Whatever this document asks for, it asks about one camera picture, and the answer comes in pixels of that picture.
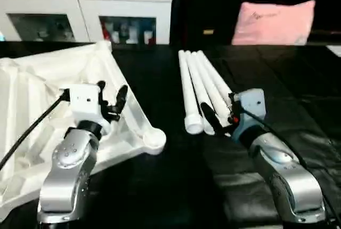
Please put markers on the white plastic table leg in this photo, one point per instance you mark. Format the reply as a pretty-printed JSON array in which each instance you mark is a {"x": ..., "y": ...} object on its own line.
[
  {"x": 216, "y": 80},
  {"x": 205, "y": 80},
  {"x": 195, "y": 80},
  {"x": 186, "y": 80}
]

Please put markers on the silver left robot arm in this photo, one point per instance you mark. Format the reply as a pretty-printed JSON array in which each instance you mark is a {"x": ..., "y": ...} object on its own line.
[{"x": 69, "y": 181}]

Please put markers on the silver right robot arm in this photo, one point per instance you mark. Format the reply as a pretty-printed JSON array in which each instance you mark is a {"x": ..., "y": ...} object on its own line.
[{"x": 287, "y": 181}]

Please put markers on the small yellow label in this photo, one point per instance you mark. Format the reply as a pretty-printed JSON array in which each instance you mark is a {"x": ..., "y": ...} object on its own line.
[{"x": 208, "y": 32}]

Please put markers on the black work mat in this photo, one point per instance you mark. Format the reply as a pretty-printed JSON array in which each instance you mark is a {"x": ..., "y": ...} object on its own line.
[{"x": 176, "y": 186}]

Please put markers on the pink printed pillow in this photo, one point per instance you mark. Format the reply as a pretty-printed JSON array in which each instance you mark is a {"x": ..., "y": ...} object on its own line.
[{"x": 274, "y": 24}]

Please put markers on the black sofa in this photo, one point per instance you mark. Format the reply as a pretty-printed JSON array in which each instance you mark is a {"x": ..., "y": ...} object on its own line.
[{"x": 202, "y": 0}]

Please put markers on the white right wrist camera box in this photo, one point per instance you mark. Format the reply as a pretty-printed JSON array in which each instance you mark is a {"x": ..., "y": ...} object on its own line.
[{"x": 250, "y": 109}]

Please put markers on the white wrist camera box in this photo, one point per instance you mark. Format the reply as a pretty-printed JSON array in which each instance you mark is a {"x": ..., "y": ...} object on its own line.
[
  {"x": 250, "y": 109},
  {"x": 88, "y": 104}
]

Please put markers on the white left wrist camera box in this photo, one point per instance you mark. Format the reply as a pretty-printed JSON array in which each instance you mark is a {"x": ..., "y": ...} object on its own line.
[{"x": 88, "y": 104}]

